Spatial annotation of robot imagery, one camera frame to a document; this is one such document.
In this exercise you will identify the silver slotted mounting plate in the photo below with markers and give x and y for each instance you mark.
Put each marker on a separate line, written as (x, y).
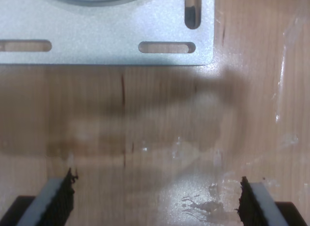
(109, 29)

